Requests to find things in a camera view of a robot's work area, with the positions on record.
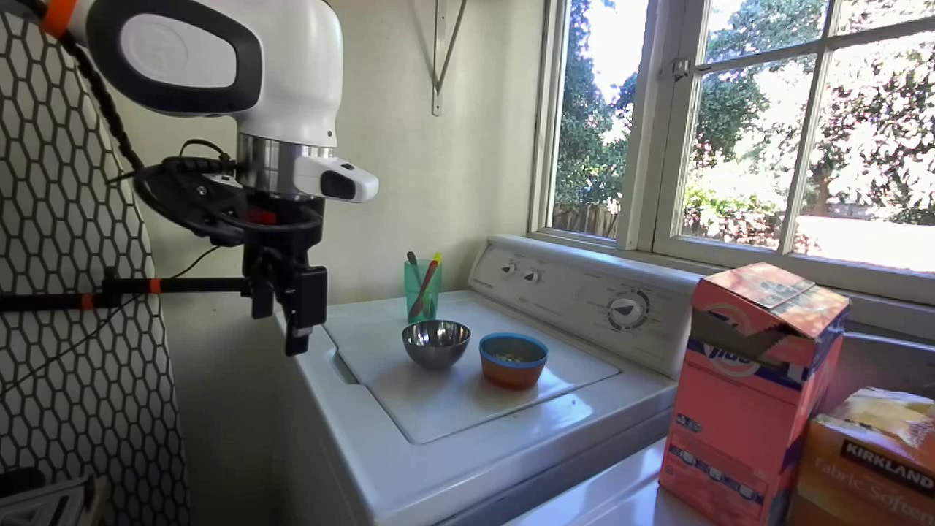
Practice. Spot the small washer knob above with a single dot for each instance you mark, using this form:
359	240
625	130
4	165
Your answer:
507	266
533	276

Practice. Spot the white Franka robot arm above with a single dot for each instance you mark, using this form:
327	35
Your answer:
280	77

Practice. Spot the Tide detergent box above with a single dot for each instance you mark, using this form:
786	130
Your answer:
746	399

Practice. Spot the orange and light blue bowl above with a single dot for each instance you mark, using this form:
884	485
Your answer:
511	364

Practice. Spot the white dryer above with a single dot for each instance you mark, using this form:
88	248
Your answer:
602	497

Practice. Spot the Kirkland cardboard box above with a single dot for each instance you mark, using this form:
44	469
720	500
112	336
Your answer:
862	478

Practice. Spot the large washer timer dial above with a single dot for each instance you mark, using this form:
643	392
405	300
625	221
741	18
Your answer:
630	310

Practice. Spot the black camera mount rod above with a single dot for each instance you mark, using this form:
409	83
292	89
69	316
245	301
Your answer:
185	285

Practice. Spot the silver metal bowl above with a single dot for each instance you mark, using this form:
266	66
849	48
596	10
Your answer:
437	343

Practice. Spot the green translucent plastic cup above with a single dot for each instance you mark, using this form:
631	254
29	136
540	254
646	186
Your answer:
421	305

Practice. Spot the grey plastic utensil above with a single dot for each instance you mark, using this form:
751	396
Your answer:
412	264

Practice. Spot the white washing machine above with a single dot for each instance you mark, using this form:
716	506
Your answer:
370	457

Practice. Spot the yellow plastic spoon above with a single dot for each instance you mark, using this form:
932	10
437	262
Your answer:
432	266

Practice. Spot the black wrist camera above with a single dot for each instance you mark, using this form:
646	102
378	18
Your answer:
190	199

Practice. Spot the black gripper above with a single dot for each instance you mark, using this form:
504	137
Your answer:
280	234

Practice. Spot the red plastic spoon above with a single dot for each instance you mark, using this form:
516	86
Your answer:
421	295

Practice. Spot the honeycomb patterned panel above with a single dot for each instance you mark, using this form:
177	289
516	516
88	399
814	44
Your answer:
69	294

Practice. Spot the white framed window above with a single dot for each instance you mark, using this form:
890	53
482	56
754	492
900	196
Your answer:
660	126

